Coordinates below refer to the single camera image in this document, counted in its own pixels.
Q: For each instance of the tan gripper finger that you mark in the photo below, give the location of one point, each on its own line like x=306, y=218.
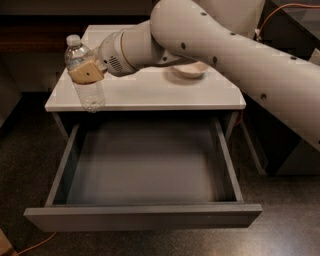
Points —
x=86, y=71

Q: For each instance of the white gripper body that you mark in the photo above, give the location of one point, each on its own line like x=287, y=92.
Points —
x=110, y=52

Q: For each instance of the clear plastic water bottle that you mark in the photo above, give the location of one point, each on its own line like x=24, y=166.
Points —
x=91, y=96

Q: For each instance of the grey top drawer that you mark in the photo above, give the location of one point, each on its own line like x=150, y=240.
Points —
x=142, y=174

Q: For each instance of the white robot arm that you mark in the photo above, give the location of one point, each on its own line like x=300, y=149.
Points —
x=180, y=31

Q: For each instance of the white top drawer cabinet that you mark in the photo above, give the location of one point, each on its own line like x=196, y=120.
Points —
x=151, y=89

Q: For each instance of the white paper bowl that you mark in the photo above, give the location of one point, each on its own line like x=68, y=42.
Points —
x=191, y=71

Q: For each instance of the dark wooden bench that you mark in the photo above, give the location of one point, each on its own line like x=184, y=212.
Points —
x=47, y=33

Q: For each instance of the dark cabinet at right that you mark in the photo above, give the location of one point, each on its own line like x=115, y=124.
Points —
x=292, y=26

